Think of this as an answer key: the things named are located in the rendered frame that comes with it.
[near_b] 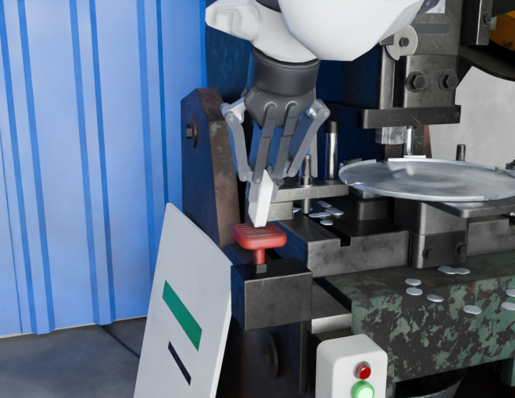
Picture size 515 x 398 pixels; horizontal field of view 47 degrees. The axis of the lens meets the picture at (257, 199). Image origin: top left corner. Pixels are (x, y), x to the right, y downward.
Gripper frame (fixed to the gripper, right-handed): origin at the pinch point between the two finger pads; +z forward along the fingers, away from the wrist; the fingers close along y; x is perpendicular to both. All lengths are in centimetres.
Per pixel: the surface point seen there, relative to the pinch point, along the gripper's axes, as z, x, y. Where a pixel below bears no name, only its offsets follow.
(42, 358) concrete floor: 122, 75, -33
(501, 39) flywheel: -3, 39, 66
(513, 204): -0.7, -7.2, 34.1
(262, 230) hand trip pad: 3.5, -2.1, 0.1
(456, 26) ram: -13.5, 22.2, 39.1
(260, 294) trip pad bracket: 9.5, -7.4, -1.1
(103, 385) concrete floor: 113, 53, -15
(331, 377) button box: 13.6, -18.6, 5.0
